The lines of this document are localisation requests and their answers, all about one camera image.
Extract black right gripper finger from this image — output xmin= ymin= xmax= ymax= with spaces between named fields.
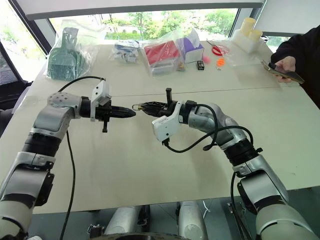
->
xmin=139 ymin=100 xmax=168 ymax=109
xmin=142 ymin=106 xmax=166 ymax=118

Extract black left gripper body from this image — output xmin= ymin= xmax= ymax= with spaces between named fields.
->
xmin=96 ymin=99 xmax=113 ymax=133

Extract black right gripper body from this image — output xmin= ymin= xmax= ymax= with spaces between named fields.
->
xmin=158 ymin=87 xmax=180 ymax=119

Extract smartphone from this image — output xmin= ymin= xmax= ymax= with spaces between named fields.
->
xmin=260 ymin=59 xmax=306 ymax=85

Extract person's bare hand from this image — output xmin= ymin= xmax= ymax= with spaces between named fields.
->
xmin=271 ymin=56 xmax=297 ymax=84

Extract red box in plastic bag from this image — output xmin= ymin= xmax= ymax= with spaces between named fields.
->
xmin=142 ymin=39 xmax=186 ymax=77

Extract bag of blue white parts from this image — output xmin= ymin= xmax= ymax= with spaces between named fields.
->
xmin=108 ymin=39 xmax=141 ymax=65

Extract purple white tissue box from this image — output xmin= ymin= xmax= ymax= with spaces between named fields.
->
xmin=176 ymin=28 xmax=205 ymax=64

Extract bag of green plastic items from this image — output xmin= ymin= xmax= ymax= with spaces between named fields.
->
xmin=47 ymin=27 xmax=87 ymax=82

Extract clear bag around dustpan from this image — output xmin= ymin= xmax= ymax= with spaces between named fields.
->
xmin=44 ymin=19 xmax=107 ymax=82

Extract clear empty plastic bag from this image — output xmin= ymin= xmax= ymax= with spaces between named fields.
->
xmin=223 ymin=46 xmax=262 ymax=68

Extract white foam holder block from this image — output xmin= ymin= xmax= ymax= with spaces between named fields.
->
xmin=233 ymin=28 xmax=266 ymax=55

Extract black mesh office chair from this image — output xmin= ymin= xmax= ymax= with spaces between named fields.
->
xmin=0 ymin=39 xmax=34 ymax=111

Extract silver rounded robot thigh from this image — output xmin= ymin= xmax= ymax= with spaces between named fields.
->
xmin=177 ymin=200 xmax=209 ymax=240
xmin=103 ymin=206 xmax=141 ymax=237

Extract tall cream cylinder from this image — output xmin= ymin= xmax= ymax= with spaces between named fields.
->
xmin=240 ymin=17 xmax=256 ymax=38

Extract short cream cylinder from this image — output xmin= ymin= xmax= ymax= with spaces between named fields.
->
xmin=249 ymin=29 xmax=263 ymax=44

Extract person's black sleeve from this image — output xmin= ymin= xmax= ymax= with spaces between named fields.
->
xmin=270 ymin=24 xmax=320 ymax=111

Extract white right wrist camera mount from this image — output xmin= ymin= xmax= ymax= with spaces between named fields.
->
xmin=151 ymin=101 xmax=182 ymax=144

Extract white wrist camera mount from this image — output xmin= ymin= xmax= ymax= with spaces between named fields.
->
xmin=89 ymin=79 xmax=111 ymax=123
xmin=151 ymin=101 xmax=182 ymax=144

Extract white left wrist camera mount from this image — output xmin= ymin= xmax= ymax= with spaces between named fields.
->
xmin=89 ymin=79 xmax=111 ymax=123

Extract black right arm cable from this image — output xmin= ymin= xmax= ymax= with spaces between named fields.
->
xmin=161 ymin=104 xmax=255 ymax=240

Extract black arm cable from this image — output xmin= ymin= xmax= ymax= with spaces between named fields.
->
xmin=161 ymin=104 xmax=255 ymax=240
xmin=56 ymin=76 xmax=107 ymax=240

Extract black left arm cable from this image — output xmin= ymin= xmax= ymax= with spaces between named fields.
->
xmin=56 ymin=76 xmax=107 ymax=240

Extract red handled scissors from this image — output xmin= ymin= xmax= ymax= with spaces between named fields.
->
xmin=206 ymin=40 xmax=230 ymax=56

